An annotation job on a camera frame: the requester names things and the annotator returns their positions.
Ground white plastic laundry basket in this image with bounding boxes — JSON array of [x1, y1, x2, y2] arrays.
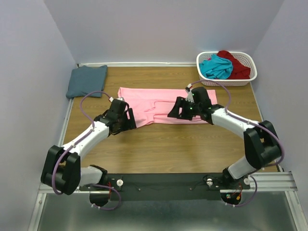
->
[[196, 51, 257, 87]]

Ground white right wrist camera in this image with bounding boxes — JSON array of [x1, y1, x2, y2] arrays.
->
[[185, 83, 194, 103]]

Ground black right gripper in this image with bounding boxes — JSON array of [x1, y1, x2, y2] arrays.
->
[[167, 96, 201, 120]]

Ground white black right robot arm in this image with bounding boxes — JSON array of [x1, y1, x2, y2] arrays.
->
[[167, 87, 284, 189]]

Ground pink t shirt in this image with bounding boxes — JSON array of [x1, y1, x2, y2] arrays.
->
[[118, 87, 206, 128]]

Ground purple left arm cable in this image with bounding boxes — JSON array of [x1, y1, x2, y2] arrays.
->
[[52, 90, 122, 211]]

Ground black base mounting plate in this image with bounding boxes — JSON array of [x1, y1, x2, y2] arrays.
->
[[79, 172, 251, 207]]

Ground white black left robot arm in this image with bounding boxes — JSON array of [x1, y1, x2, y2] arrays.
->
[[40, 98, 136, 195]]

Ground turquoise t shirt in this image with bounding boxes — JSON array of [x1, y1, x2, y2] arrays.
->
[[199, 54, 233, 79]]

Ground folded grey-blue t shirt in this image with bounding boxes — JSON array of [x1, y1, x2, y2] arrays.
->
[[66, 65, 108, 99]]

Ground dark red t shirt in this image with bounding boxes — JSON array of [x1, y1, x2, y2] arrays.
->
[[217, 51, 251, 80]]

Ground aluminium frame rail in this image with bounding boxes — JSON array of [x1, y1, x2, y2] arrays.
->
[[29, 172, 308, 231]]

